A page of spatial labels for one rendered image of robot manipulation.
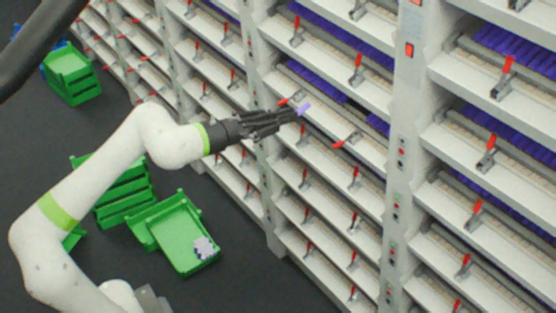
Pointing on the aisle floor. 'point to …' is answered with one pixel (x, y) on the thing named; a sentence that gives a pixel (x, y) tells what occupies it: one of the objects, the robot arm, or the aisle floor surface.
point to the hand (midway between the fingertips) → (284, 116)
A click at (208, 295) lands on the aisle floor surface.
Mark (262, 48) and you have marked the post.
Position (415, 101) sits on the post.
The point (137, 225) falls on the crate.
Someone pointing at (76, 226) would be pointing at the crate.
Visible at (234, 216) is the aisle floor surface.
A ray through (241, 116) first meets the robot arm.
